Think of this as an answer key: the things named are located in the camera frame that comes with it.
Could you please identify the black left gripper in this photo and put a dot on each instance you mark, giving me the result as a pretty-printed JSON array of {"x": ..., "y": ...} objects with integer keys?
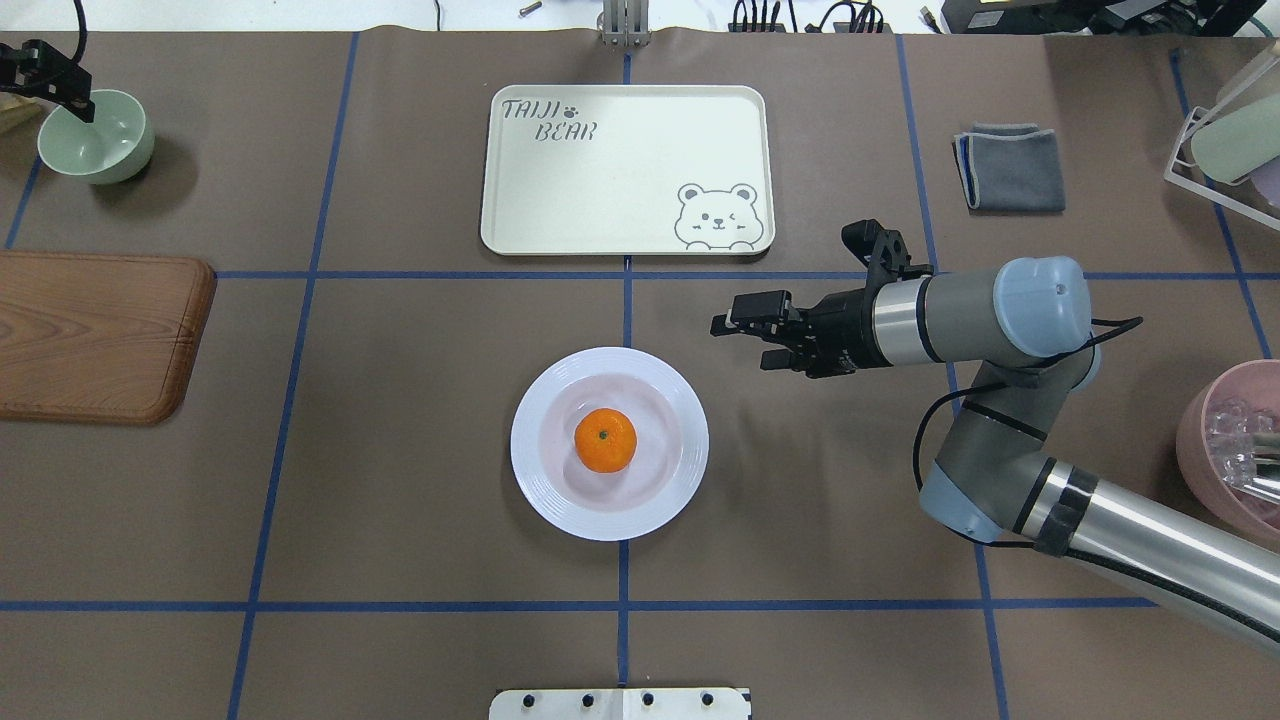
[{"x": 38, "y": 62}]

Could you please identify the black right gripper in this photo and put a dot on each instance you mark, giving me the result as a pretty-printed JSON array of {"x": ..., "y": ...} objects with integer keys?
[{"x": 846, "y": 327}]

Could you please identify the orange fruit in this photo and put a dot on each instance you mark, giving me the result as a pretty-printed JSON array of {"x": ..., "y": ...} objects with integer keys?
[{"x": 605, "y": 440}]

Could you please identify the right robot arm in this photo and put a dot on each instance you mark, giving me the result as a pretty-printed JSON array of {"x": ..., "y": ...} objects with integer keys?
[{"x": 1029, "y": 324}]

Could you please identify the cream bear tray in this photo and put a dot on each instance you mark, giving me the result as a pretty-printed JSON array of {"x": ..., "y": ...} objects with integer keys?
[{"x": 640, "y": 170}]

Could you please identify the light green bowl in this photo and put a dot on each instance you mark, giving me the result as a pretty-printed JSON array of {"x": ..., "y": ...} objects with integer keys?
[{"x": 114, "y": 147}]

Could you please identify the white round plate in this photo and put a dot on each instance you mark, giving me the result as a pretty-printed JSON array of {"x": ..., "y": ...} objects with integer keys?
[{"x": 673, "y": 444}]

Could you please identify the wooden cutting board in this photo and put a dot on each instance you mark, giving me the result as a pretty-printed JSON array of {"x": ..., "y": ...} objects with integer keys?
[{"x": 100, "y": 338}]

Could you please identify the grey folded cloth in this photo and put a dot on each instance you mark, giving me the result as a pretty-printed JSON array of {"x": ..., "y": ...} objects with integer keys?
[{"x": 1010, "y": 168}]

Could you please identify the pink bowl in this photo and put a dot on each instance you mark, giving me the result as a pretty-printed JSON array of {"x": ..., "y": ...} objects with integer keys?
[{"x": 1257, "y": 383}]

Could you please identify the green cup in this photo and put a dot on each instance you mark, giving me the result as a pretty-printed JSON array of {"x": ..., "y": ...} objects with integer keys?
[{"x": 1229, "y": 148}]

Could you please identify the purple cup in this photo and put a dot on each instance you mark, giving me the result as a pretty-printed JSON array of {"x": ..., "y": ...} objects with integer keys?
[{"x": 1266, "y": 182}]

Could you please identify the aluminium frame post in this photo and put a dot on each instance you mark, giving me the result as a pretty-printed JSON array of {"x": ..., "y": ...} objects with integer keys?
[{"x": 625, "y": 23}]

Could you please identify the white wire cup rack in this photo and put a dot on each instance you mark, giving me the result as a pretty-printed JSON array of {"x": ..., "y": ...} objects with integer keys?
[{"x": 1257, "y": 79}]

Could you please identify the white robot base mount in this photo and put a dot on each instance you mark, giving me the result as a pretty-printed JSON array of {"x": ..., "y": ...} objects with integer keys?
[{"x": 623, "y": 703}]

